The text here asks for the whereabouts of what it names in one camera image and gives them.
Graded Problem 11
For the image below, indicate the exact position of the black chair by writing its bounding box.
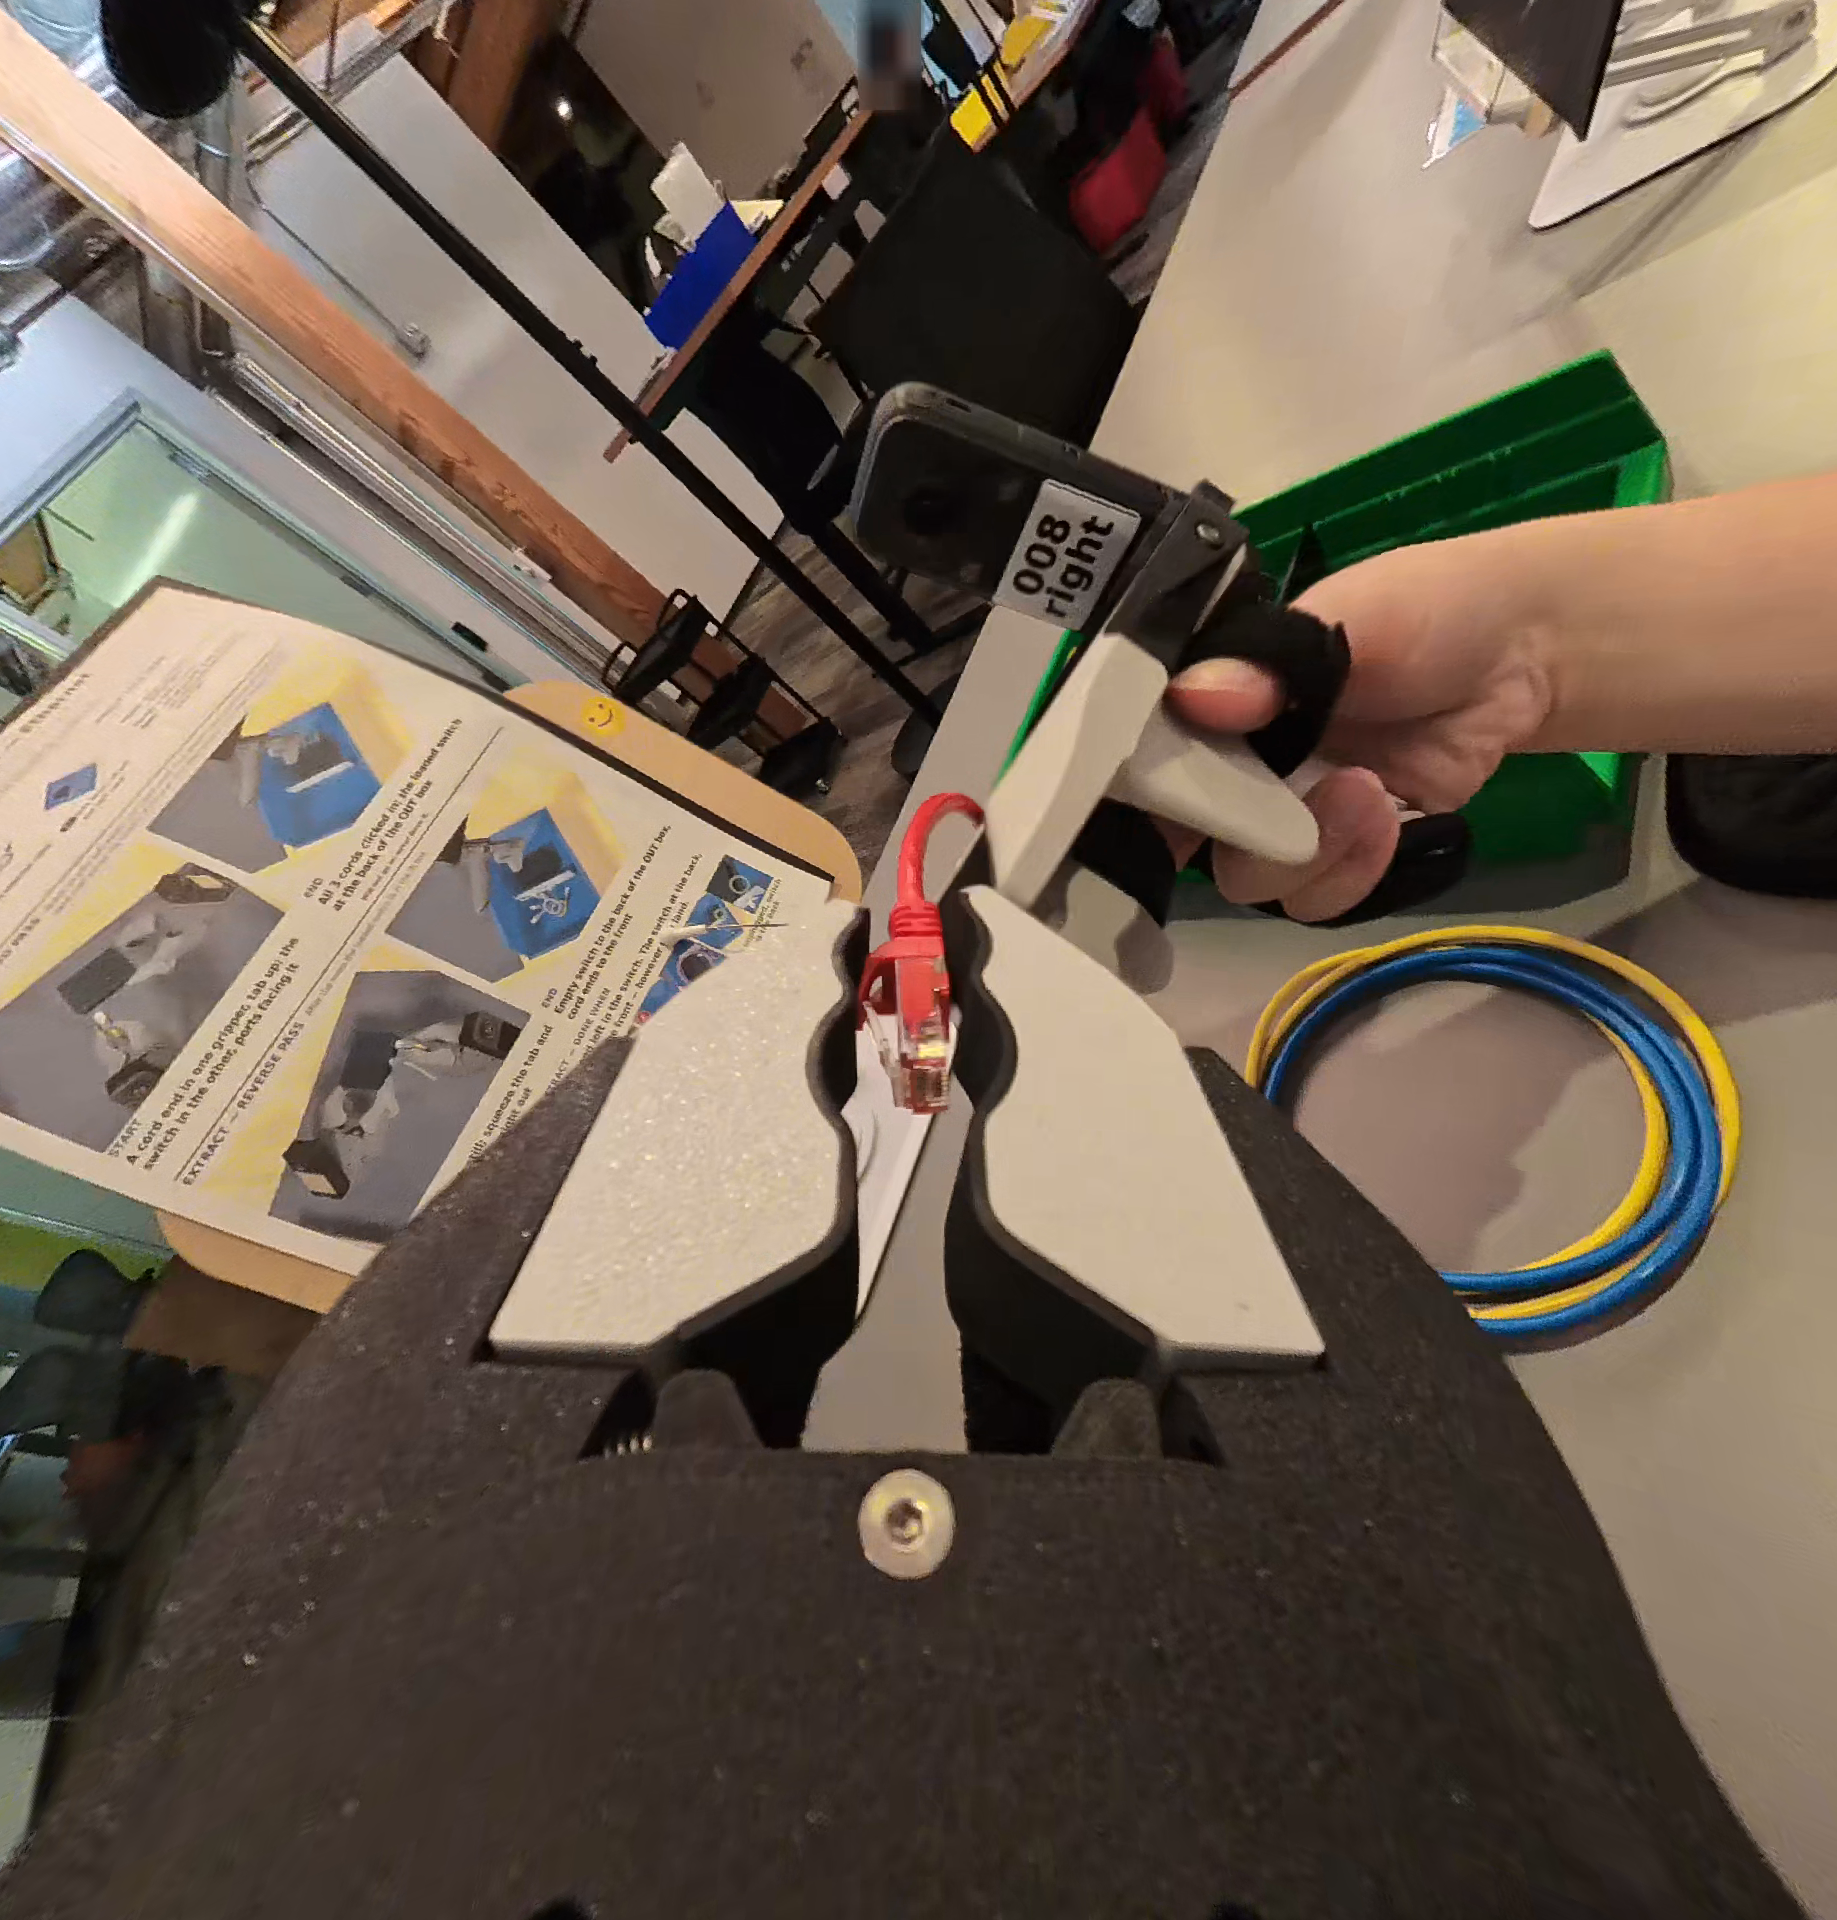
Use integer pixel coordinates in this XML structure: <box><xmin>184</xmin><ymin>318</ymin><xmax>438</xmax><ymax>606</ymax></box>
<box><xmin>808</xmin><ymin>141</ymin><xmax>1137</xmax><ymax>453</ymax></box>

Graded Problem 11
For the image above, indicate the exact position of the person's right forearm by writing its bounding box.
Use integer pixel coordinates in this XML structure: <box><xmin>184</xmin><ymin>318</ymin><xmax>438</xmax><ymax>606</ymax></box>
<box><xmin>1534</xmin><ymin>456</ymin><xmax>1837</xmax><ymax>767</ymax></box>

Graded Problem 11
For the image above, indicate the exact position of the green plastic bin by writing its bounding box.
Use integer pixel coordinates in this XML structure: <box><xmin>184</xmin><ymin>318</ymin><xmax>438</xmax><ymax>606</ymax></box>
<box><xmin>1007</xmin><ymin>346</ymin><xmax>1671</xmax><ymax>872</ymax></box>

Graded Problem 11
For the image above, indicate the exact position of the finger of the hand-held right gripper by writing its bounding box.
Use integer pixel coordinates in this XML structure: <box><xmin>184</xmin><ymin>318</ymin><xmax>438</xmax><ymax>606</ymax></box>
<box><xmin>989</xmin><ymin>629</ymin><xmax>1168</xmax><ymax>908</ymax></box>

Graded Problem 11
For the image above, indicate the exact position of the blue and yellow cable coil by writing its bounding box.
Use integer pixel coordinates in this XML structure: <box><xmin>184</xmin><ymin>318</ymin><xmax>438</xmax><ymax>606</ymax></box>
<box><xmin>1245</xmin><ymin>924</ymin><xmax>1747</xmax><ymax>1322</ymax></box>

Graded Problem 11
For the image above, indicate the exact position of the black pouch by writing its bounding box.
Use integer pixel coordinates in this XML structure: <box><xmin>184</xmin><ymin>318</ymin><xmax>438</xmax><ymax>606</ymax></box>
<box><xmin>1665</xmin><ymin>753</ymin><xmax>1837</xmax><ymax>902</ymax></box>

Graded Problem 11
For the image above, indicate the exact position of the wooden desk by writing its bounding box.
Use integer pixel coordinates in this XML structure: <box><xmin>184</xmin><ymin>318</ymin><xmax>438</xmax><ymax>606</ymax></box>
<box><xmin>605</xmin><ymin>105</ymin><xmax>885</xmax><ymax>456</ymax></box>

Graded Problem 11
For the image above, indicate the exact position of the black plate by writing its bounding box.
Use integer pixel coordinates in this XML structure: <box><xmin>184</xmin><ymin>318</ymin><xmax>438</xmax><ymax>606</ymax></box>
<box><xmin>1438</xmin><ymin>0</ymin><xmax>1628</xmax><ymax>141</ymax></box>

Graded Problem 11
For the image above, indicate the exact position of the wooden board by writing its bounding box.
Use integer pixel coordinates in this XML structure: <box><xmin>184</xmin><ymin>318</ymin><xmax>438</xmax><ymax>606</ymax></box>
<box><xmin>162</xmin><ymin>683</ymin><xmax>865</xmax><ymax>1317</ymax></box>

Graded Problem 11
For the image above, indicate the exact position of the red bag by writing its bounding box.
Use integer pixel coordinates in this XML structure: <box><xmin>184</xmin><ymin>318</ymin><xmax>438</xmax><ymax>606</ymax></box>
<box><xmin>1068</xmin><ymin>105</ymin><xmax>1175</xmax><ymax>250</ymax></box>

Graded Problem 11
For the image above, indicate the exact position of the white base board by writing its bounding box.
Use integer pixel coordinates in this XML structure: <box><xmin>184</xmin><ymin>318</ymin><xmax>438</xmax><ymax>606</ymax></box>
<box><xmin>1526</xmin><ymin>0</ymin><xmax>1837</xmax><ymax>231</ymax></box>

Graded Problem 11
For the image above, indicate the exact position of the black rolling stand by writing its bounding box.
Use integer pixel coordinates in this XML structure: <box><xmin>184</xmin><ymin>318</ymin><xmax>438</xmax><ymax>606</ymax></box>
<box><xmin>605</xmin><ymin>589</ymin><xmax>849</xmax><ymax>800</ymax></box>

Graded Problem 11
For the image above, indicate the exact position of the printed instruction sheet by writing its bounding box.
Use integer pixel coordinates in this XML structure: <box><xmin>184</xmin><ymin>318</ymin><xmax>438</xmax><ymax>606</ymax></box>
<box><xmin>0</xmin><ymin>580</ymin><xmax>837</xmax><ymax>1247</ymax></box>

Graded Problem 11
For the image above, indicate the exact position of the person's right hand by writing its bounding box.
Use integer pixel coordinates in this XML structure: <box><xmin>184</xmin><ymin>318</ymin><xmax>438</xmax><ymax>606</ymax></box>
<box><xmin>1165</xmin><ymin>575</ymin><xmax>1557</xmax><ymax>924</ymax></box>

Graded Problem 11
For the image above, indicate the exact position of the blue ethernet cable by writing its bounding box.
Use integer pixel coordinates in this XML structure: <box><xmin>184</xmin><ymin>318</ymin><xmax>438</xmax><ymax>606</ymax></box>
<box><xmin>1259</xmin><ymin>944</ymin><xmax>1723</xmax><ymax>1321</ymax></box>

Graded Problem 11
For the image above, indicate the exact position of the blue box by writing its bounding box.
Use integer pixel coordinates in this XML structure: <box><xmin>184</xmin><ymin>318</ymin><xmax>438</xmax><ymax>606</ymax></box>
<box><xmin>648</xmin><ymin>200</ymin><xmax>778</xmax><ymax>346</ymax></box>

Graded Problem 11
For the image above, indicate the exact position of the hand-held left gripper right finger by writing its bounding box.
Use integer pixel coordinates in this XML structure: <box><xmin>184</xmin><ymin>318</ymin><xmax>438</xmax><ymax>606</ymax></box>
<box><xmin>940</xmin><ymin>879</ymin><xmax>1334</xmax><ymax>1380</ymax></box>

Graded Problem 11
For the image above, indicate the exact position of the red ethernet cable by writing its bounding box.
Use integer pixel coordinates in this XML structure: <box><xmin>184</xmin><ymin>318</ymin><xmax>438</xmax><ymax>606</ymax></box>
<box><xmin>855</xmin><ymin>794</ymin><xmax>994</xmax><ymax>1114</ymax></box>

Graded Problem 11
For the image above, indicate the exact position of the black pole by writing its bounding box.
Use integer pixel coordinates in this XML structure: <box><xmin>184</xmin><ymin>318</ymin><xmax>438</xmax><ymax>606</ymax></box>
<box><xmin>220</xmin><ymin>8</ymin><xmax>944</xmax><ymax>722</ymax></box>

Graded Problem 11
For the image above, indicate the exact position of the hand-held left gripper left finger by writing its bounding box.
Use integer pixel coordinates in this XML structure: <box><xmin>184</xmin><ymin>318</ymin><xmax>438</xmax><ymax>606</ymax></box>
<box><xmin>486</xmin><ymin>898</ymin><xmax>865</xmax><ymax>1366</ymax></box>

